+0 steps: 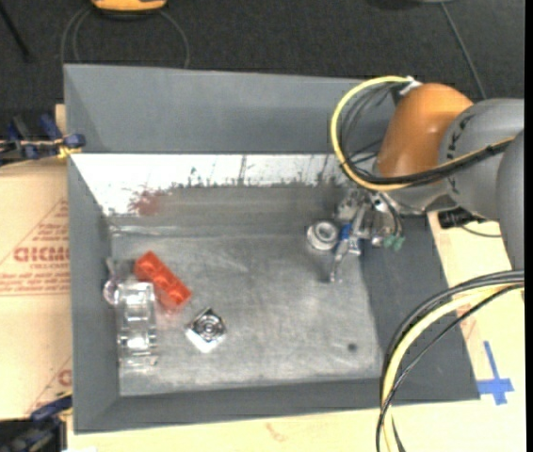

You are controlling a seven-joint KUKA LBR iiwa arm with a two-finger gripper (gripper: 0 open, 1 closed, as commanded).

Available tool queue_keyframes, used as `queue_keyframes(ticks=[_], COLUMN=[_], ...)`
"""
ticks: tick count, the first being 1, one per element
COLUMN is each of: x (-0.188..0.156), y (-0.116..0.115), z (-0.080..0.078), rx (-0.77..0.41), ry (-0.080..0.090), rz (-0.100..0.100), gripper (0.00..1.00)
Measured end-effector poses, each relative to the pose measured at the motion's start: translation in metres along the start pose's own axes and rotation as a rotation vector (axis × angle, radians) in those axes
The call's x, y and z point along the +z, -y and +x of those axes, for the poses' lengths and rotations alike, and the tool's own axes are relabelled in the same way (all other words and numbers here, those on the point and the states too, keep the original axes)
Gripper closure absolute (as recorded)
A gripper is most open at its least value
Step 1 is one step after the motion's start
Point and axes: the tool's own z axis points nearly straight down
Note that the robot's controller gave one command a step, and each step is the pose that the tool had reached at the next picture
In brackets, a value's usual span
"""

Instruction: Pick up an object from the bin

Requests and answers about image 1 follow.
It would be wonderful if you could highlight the silver round metal piece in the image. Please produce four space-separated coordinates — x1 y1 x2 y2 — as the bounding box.
306 219 344 254

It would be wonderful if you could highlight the grey metal bin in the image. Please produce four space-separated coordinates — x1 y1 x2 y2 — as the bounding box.
62 63 480 435

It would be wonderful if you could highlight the clear square glass piece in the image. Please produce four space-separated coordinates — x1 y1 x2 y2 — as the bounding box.
183 305 229 354

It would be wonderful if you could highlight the red toy brick block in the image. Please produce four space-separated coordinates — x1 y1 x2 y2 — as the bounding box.
133 250 194 308

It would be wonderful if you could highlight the clear glass mug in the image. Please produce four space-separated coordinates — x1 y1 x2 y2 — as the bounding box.
102 270 160 372

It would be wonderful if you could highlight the brown cardboard board, red print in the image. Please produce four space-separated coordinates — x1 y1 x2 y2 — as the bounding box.
0 104 75 423

